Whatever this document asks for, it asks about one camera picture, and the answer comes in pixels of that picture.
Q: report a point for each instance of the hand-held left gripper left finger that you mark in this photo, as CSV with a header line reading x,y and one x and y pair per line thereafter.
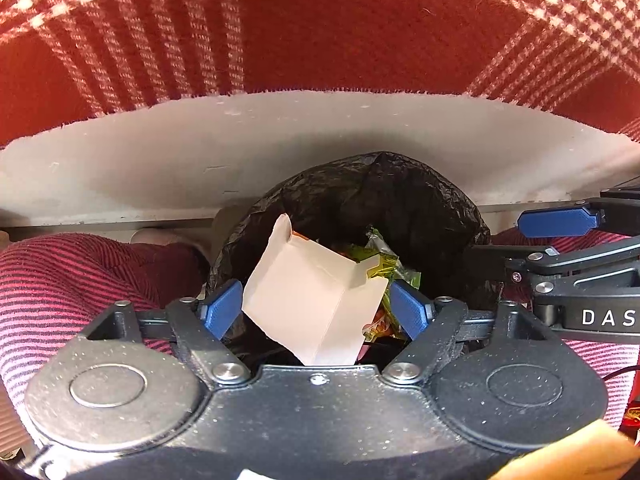
x,y
222,307

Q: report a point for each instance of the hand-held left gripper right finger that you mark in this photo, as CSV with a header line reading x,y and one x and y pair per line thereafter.
x,y
410,310

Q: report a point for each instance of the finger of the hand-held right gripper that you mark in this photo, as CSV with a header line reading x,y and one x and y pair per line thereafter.
x,y
490,262
555,222

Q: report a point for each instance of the green clear plastic wrapper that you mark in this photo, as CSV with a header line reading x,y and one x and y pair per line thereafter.
x,y
387,265

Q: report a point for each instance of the orange and white paper carton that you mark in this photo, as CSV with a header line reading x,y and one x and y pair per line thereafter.
x,y
310,300

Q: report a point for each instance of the bin with black bag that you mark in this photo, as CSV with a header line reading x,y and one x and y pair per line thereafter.
x,y
400,195

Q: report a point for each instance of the person's right leg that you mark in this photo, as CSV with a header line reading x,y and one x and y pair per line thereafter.
x,y
615,360

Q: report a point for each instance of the person's leg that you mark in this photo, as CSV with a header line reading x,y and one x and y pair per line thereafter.
x,y
615,360
75,280

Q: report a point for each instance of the red packet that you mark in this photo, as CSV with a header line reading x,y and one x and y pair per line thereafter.
x,y
631,415

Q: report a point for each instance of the person's left leg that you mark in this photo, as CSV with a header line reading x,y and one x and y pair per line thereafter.
x,y
75,280

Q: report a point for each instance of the red plaid blanket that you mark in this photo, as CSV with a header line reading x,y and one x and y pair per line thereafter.
x,y
320,20

